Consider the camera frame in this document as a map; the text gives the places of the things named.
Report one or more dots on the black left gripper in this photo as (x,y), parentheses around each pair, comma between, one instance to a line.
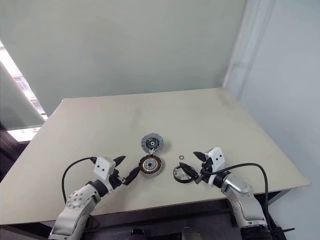
(116,181)

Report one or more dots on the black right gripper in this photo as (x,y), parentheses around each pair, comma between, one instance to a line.
(206,172)

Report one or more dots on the black silver motor rotor housing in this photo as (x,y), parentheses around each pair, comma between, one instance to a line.
(180,175)

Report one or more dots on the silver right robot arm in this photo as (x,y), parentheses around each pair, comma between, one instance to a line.
(240,190)

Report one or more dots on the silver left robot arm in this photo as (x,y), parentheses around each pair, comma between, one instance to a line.
(75,200)

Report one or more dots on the motor stator with copper windings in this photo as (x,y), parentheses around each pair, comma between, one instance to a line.
(151,166)

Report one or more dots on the round grey motor cover disc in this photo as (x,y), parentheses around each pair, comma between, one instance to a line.
(153,142)

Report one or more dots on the dark rounded shape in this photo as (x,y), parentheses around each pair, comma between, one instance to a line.
(137,233)

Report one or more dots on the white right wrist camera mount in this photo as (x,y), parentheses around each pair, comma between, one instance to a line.
(217,160)

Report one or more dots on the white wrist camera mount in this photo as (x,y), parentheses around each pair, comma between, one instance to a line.
(102,168)
(217,160)

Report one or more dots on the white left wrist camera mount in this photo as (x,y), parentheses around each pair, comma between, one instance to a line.
(102,168)

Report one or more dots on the dark table frame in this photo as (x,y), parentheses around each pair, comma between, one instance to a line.
(175,217)

